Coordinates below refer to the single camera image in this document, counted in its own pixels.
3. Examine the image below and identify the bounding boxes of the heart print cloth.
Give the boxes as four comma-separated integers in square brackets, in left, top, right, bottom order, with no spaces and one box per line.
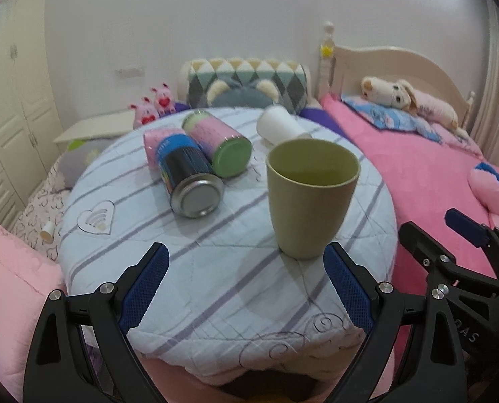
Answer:
[12,157,71,265]

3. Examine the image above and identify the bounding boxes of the pink pig plush toy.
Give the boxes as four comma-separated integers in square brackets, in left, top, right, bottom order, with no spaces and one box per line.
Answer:
[127,96,158,130]
[151,83,176,116]

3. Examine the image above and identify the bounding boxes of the pink bed with white headboard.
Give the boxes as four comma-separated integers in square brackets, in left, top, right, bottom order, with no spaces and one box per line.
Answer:
[320,94,499,286]

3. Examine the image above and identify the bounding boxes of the cream bed headboard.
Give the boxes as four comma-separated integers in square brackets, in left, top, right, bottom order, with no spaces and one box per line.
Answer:
[317,21,477,135]

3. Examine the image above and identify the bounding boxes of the white nightstand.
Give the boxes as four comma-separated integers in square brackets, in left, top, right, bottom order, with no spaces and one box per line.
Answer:
[54,110,138,143]

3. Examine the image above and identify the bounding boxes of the green cup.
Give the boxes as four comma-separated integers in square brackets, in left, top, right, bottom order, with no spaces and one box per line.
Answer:
[266,140,361,260]

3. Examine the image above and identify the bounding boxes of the white dog plush pillow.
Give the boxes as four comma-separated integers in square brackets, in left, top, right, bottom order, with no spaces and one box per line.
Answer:
[361,76,470,139]

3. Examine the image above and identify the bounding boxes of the blue printed pillow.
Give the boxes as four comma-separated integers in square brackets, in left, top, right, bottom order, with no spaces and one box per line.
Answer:
[342,94,443,145]

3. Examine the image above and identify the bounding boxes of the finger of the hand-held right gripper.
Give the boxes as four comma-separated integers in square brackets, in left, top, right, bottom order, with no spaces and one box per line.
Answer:
[444,208,499,283]
[398,221,499,299]

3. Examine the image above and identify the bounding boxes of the light pink quilt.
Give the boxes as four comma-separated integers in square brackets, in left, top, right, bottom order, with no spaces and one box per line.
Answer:
[0,216,65,362]

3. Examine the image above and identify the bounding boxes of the white cup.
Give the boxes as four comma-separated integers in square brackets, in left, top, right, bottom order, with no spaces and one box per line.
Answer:
[256,106,313,145]

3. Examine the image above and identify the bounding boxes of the pink and blue plush toy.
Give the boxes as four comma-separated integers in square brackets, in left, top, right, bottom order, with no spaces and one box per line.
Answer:
[468,160,499,233]

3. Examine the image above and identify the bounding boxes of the striped cloth covered round table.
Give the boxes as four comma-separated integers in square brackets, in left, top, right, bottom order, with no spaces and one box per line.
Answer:
[59,107,398,388]

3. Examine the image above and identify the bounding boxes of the cream wardrobe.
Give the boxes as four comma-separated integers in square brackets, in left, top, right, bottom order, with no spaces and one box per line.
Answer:
[0,8,65,227]

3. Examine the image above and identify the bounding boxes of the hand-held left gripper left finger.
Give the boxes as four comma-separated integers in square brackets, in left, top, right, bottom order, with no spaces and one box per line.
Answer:
[23,242,170,403]

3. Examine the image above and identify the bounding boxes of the diamond patterned bear cushion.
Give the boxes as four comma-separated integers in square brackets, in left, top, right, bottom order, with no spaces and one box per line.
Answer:
[186,58,309,114]

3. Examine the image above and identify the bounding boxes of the grey flower pillow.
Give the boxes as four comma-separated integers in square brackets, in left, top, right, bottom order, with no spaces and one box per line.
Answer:
[58,138,116,189]

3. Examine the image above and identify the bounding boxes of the pink can with green lid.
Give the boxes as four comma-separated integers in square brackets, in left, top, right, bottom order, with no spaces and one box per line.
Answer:
[181,110,253,178]

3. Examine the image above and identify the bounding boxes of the pink cup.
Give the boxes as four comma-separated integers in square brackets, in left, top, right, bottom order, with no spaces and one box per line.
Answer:
[143,129,187,171]

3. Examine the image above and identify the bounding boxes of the purple bed sheet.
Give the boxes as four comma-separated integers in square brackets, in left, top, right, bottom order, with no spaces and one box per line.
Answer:
[302,107,346,135]

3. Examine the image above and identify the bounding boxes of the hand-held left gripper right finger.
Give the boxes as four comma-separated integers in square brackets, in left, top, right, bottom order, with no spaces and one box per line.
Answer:
[323,242,471,403]

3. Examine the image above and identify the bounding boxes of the blue metal can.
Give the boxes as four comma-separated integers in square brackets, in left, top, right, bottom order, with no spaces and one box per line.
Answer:
[155,133,225,219]

